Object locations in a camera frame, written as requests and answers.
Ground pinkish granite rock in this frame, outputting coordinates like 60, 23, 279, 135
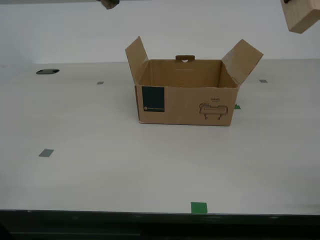
100, 0, 120, 11

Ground light wooden block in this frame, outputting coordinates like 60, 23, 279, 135
279, 0, 320, 35

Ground open cardboard box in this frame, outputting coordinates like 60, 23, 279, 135
124, 36, 265, 127

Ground black oval table grommet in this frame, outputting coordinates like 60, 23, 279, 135
35, 68, 61, 76

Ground green tape square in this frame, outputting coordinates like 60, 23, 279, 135
190, 201, 209, 215

